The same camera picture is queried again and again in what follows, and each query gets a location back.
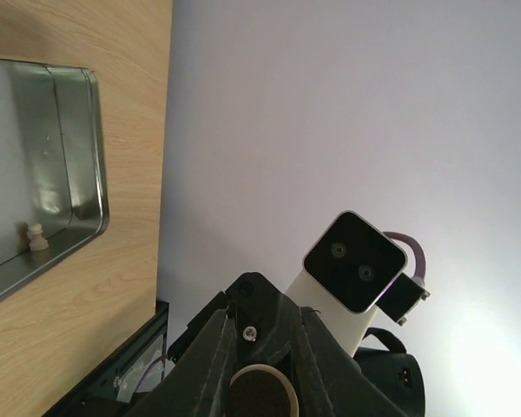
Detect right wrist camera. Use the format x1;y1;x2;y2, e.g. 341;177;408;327
286;211;430;355

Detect light pawn in tin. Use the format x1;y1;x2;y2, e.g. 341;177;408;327
27;223;49;252

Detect gold tin box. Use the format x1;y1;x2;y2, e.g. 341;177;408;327
0;58;109;302

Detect light chess piece with felt base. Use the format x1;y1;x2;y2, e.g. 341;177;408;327
225;364;300;417

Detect black enclosure frame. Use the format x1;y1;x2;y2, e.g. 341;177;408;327
45;301;169;417

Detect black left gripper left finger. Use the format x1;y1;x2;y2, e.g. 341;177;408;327
129;303;237;417

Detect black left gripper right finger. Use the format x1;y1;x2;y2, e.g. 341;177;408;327
290;307;405;417

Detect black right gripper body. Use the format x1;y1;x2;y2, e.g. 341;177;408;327
168;273;425;416

